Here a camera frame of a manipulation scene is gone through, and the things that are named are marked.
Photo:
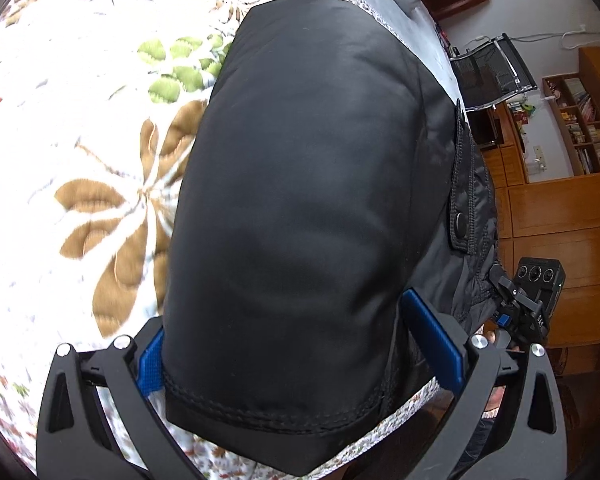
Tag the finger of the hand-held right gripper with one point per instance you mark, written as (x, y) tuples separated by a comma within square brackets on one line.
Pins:
[(502, 300)]

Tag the white wall socket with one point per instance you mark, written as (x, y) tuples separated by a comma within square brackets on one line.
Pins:
[(539, 157)]

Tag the wooden bookshelf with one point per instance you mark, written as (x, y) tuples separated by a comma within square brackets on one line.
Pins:
[(579, 125)]

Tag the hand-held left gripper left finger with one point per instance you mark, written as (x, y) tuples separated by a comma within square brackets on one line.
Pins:
[(152, 355)]

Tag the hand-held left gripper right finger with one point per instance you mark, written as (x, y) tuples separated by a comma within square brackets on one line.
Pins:
[(432, 332)]

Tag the wooden desk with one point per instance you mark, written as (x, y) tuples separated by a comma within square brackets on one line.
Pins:
[(504, 160)]

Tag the black jacket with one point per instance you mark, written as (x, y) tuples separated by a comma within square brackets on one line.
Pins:
[(305, 185)]

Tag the green toy figure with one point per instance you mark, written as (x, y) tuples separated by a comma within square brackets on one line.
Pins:
[(529, 108)]

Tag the light blue bed sheet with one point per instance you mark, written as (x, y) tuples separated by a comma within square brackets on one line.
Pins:
[(414, 35)]

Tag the wooden wardrobe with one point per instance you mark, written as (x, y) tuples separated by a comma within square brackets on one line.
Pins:
[(569, 220)]

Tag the black mesh office chair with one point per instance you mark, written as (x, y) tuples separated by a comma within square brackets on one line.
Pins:
[(484, 75)]

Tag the floral quilted bedspread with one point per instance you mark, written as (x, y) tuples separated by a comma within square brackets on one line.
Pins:
[(80, 110)]

